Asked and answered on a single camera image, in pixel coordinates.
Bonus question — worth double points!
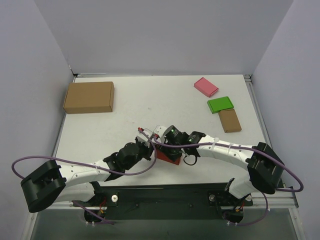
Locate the red paper box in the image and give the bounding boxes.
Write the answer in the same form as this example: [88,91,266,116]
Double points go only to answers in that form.
[156,148,182,166]

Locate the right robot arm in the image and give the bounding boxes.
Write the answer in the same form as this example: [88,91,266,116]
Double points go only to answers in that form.
[153,125,283,199]

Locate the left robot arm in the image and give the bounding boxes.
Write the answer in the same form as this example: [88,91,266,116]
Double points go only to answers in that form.
[20,141,155,213]

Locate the small brown cardboard box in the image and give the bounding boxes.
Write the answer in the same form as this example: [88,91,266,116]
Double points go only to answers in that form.
[218,109,242,133]

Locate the pink paper box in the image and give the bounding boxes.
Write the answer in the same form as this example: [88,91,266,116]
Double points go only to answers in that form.
[193,77,219,98]

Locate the green paper box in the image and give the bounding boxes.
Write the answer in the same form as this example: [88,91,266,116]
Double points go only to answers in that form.
[207,96,234,114]

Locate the large brown cardboard box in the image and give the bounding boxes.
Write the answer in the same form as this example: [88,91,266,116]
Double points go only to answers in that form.
[63,81,115,114]

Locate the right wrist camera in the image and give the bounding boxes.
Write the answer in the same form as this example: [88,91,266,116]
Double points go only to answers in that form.
[153,125,167,142]

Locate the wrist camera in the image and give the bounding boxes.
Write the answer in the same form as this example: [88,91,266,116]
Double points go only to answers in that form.
[153,125,167,142]
[136,127,154,148]

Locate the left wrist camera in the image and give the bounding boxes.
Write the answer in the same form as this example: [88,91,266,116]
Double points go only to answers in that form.
[136,127,154,148]

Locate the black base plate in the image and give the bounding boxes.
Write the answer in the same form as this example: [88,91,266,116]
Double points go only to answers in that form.
[73,182,253,222]

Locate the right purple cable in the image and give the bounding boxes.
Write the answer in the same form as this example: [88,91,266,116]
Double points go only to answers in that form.
[149,136,305,193]

